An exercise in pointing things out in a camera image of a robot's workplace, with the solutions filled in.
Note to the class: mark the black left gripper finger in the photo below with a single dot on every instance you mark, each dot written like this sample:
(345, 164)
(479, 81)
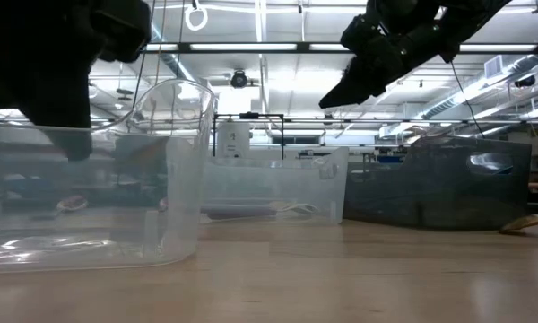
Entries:
(74, 145)

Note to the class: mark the black metal stand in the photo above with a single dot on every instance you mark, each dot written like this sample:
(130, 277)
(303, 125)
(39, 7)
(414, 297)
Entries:
(249, 115)

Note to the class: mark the gold spoon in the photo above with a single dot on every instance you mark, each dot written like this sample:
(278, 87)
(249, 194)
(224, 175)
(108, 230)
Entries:
(526, 222)

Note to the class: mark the white box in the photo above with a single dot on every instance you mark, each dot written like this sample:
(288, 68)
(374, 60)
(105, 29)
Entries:
(233, 141)

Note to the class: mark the dark grey plastic bin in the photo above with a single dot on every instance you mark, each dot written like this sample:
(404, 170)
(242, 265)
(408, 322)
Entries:
(430, 193)

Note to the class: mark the black overhead camera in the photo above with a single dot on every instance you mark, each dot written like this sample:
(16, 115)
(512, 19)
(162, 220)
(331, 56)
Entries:
(239, 80)

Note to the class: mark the clear plastic bin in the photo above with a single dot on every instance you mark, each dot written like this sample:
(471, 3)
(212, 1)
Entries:
(269, 188)
(116, 233)

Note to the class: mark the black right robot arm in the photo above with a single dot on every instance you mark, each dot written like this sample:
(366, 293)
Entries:
(475, 11)

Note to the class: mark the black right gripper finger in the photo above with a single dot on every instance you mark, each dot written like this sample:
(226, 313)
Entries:
(367, 76)

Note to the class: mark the black metal table frame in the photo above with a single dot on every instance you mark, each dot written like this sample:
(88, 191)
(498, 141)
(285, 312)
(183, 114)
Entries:
(305, 47)

